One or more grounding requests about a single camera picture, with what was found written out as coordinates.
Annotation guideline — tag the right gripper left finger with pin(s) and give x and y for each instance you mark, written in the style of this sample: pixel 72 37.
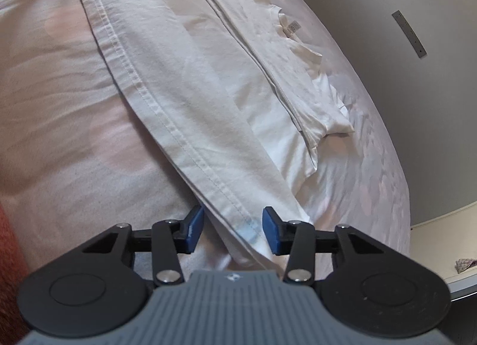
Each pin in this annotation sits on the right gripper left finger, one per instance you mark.
pixel 167 239

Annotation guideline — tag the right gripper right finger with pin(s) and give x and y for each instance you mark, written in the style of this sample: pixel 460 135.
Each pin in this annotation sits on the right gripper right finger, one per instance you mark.
pixel 300 241

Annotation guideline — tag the white t-shirt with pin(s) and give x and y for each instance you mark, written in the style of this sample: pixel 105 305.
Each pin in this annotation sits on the white t-shirt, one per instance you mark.
pixel 236 105

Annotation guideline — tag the pink dotted bed sheet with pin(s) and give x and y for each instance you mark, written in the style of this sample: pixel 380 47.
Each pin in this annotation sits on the pink dotted bed sheet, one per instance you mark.
pixel 76 159

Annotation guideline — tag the cream cabinet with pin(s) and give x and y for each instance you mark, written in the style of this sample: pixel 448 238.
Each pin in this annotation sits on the cream cabinet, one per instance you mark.
pixel 438 243

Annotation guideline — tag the small patterned cloth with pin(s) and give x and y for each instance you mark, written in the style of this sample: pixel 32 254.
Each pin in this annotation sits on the small patterned cloth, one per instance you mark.
pixel 462 265

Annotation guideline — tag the grey wall strip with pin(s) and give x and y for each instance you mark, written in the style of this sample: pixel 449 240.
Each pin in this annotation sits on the grey wall strip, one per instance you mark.
pixel 409 33

